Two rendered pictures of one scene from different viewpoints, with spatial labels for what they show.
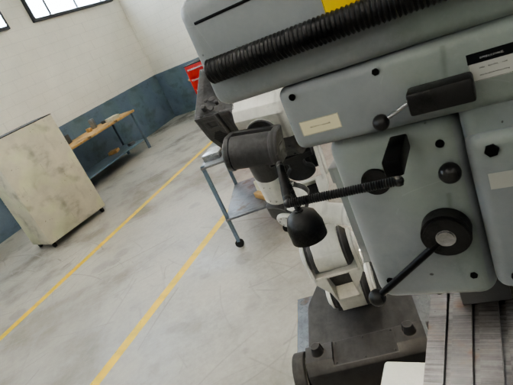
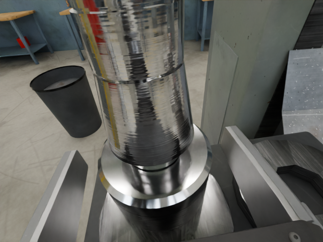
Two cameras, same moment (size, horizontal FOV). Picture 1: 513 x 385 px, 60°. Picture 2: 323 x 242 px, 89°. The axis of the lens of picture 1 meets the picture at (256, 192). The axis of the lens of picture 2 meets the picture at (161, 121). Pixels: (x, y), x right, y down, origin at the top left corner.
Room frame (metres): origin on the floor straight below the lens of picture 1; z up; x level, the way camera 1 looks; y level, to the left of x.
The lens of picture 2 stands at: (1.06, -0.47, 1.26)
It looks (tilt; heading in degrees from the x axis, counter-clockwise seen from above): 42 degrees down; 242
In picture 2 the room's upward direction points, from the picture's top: 6 degrees counter-clockwise
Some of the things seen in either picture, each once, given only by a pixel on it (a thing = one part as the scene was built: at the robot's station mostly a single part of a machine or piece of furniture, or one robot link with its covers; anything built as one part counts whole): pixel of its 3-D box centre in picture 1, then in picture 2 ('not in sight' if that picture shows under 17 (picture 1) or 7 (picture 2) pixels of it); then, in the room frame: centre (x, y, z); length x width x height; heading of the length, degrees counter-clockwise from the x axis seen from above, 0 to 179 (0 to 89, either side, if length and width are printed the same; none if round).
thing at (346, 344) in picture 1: (356, 303); not in sight; (1.54, -0.19, 0.59); 0.64 x 0.52 x 0.33; 165
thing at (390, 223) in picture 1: (418, 189); not in sight; (0.67, -0.25, 1.47); 0.21 x 0.19 x 0.32; 147
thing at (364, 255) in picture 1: (358, 211); not in sight; (0.73, -0.16, 1.45); 0.04 x 0.04 x 0.21; 57
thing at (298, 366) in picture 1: (305, 377); not in sight; (1.37, 0.12, 0.50); 0.20 x 0.05 x 0.20; 165
